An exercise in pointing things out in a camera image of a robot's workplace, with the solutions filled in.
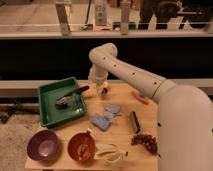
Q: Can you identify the red bowl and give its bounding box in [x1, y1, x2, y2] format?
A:
[67, 133, 95, 162]

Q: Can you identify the green plastic tray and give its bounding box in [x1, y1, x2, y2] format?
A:
[38, 77, 89, 128]

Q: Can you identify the black handled spatula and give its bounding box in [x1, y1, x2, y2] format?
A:
[55, 86, 89, 107]

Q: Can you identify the small metal cup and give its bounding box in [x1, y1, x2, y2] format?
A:
[100, 87, 108, 96]

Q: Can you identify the item inside red bowl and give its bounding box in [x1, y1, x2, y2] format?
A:
[77, 144, 89, 160]

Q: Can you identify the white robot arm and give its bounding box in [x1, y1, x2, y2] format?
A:
[89, 43, 213, 171]

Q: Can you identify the bunch of dark grapes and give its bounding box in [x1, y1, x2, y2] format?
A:
[131, 134, 158, 155]

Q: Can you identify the grey-blue cloth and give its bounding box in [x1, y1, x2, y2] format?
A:
[104, 104, 122, 121]

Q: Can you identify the purple bowl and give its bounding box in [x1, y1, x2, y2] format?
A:
[27, 130, 59, 161]

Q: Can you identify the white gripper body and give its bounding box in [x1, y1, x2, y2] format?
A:
[88, 66, 109, 96]

